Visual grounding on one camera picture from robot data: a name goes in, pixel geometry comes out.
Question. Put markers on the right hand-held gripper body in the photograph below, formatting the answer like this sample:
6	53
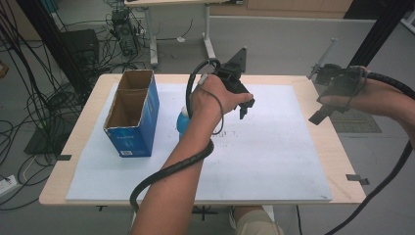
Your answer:
339	81

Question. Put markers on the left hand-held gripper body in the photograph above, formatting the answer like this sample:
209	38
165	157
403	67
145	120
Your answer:
233	76

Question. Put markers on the blue bottle with white cap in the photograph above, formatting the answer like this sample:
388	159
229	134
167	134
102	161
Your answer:
182	125

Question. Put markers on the blue cardboard box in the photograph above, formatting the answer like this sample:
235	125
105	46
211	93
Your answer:
137	137

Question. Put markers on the person's right hand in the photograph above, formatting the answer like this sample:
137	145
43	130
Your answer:
362	98

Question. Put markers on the person's left hand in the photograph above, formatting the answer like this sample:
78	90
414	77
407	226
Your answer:
208	98

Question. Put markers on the white desk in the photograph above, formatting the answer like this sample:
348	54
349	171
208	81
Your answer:
207	29

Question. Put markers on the dark tape strip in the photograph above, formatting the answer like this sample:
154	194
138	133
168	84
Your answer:
357	178
64	157

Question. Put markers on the person's leg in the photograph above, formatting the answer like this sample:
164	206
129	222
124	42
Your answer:
257	223

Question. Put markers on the black case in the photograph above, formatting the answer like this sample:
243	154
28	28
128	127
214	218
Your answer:
81	45

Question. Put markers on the white power strip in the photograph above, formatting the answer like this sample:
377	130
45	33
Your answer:
7	185

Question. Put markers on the black stand post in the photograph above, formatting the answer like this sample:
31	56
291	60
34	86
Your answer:
55	45
378	29

